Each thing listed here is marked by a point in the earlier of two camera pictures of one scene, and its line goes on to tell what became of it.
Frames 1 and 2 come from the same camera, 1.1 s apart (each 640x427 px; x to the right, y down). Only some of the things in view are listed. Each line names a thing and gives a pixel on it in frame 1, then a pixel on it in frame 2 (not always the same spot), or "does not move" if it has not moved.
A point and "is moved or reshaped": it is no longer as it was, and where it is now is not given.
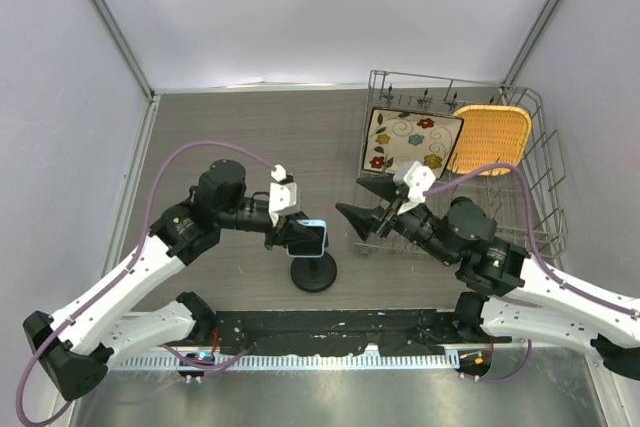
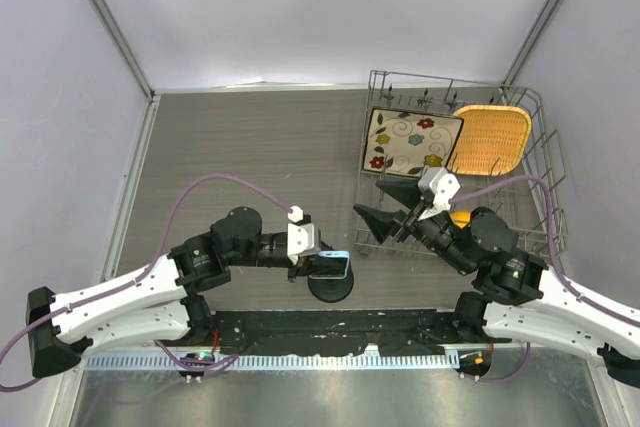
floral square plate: [395, 137] does not move
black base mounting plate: [350, 332] does not move
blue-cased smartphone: [308, 238] is moved or reshaped
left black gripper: [285, 231] → [304, 265]
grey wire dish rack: [528, 206] does not move
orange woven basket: [490, 136] does not move
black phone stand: [314, 274] is moved or reshaped
